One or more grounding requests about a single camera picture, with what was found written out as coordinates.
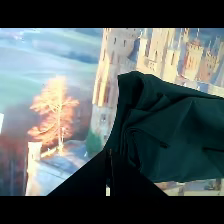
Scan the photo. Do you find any dark green garment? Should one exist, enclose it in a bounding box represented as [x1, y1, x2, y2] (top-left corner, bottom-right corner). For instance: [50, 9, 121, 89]
[105, 70, 224, 184]

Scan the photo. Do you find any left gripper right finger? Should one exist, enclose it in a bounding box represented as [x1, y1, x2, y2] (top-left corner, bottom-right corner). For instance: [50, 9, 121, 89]
[109, 149, 170, 197]

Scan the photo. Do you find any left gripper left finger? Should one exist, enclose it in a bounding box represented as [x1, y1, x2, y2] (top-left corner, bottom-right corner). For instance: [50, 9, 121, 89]
[47, 148, 113, 197]

